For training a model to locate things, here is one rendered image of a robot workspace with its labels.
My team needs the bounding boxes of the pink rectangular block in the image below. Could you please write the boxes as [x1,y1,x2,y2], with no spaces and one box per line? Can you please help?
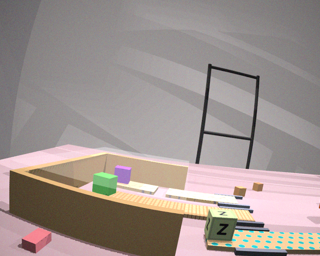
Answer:
[22,228,51,253]

